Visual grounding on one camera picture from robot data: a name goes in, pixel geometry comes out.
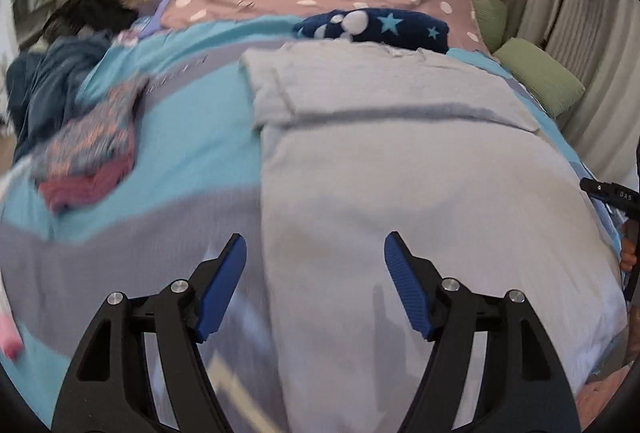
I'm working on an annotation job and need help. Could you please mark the blue grey bed cover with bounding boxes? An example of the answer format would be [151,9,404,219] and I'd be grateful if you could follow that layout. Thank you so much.
[0,15,626,433]

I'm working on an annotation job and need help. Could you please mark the grey curtain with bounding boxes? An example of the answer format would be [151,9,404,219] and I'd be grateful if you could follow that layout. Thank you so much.
[510,0,639,187]

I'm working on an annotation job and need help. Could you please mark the green pillow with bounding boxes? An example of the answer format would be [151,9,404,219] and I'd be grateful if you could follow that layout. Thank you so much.
[471,0,508,53]
[494,38,586,118]

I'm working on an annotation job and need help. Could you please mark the light grey t-shirt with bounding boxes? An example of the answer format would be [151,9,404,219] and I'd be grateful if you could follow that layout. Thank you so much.
[241,40,627,432]

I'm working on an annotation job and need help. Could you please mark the black clothing pile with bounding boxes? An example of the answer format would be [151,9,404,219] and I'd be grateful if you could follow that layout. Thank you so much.
[42,0,139,43]

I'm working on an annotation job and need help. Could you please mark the floral folded garment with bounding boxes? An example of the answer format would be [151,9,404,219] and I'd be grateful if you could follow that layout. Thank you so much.
[32,76,150,184]

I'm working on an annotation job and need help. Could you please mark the pink white small sock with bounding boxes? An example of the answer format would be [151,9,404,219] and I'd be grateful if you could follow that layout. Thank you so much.
[0,311,24,361]

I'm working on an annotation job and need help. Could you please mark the dark blue fleece blanket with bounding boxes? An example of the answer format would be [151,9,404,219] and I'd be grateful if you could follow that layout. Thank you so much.
[6,31,112,161]

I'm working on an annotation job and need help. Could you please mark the far green pillow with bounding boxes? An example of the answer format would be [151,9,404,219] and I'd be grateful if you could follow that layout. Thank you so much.
[471,0,508,53]

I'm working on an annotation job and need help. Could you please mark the person's right hand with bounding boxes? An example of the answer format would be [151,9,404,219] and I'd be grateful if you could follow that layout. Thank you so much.
[620,219,639,273]

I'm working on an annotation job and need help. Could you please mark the near green pillow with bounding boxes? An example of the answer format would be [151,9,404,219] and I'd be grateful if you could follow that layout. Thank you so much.
[494,38,586,118]

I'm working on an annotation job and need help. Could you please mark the navy star paw blanket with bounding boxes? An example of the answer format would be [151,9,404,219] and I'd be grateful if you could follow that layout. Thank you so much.
[293,8,449,54]

